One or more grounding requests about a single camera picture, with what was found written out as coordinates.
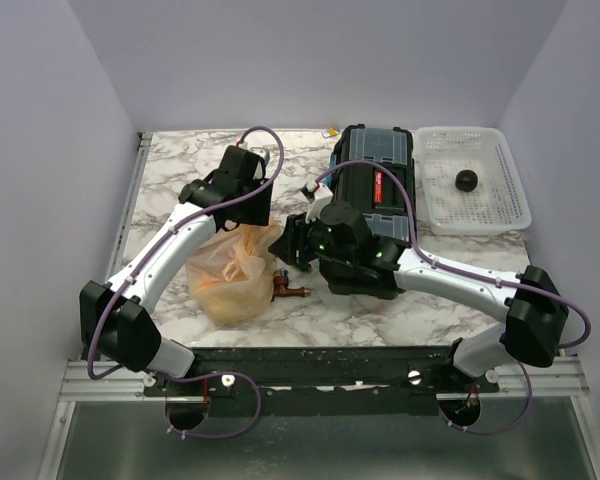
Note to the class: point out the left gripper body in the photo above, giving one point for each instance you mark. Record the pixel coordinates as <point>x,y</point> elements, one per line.
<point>255,208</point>

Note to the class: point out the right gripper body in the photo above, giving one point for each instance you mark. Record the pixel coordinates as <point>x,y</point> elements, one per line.
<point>311,236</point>

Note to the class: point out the orange translucent plastic bag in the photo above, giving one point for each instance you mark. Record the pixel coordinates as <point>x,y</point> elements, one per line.
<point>231,275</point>

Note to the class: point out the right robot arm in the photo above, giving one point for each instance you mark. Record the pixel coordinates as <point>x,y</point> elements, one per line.
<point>355,261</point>

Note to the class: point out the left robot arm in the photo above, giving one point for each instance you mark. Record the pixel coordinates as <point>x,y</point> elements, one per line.
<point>115,316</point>

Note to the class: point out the dark brown fake fruit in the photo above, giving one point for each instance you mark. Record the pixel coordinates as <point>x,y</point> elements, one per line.
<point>466,180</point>

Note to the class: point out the brown water tap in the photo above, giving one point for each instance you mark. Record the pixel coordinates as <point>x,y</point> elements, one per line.
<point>281,288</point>

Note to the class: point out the black plastic toolbox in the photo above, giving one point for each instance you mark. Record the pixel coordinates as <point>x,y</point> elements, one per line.
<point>376,196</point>

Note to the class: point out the white plastic basket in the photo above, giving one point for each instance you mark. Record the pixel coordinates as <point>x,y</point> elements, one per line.
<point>496,206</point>

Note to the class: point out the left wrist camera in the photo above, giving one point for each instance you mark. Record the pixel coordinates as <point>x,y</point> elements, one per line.
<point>263,155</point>

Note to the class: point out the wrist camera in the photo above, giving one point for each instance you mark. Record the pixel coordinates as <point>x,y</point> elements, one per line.
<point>316,192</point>
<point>263,155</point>

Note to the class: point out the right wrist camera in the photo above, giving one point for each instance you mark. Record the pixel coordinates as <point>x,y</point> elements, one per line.
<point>316,192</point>

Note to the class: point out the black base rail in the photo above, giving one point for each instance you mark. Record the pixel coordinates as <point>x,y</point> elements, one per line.
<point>321,381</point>

